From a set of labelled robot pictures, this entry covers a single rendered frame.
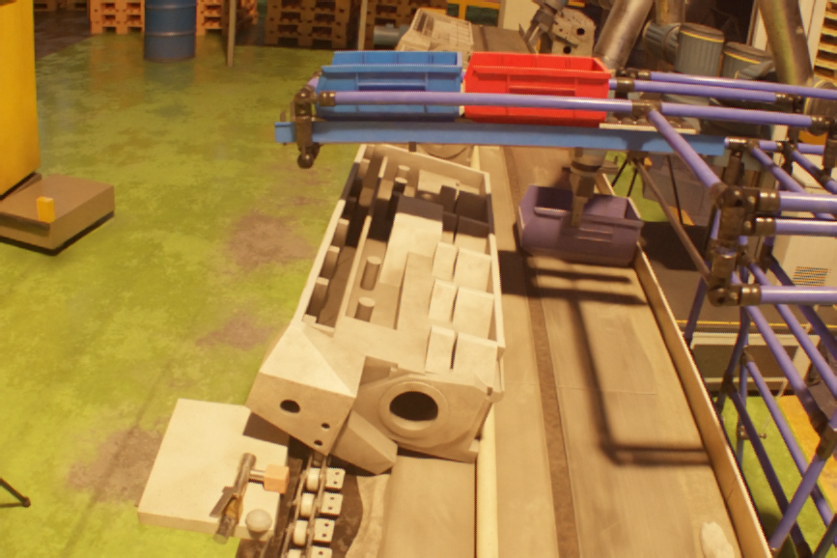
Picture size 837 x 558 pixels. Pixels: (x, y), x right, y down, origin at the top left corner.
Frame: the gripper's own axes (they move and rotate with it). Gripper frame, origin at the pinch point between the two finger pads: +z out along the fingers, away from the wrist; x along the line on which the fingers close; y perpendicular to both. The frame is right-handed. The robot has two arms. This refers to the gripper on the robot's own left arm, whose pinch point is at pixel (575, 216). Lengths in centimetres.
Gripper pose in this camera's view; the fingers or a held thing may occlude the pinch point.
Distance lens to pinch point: 209.3
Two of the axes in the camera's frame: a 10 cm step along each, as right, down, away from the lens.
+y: -9.9, -1.1, 0.3
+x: -0.8, 4.4, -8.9
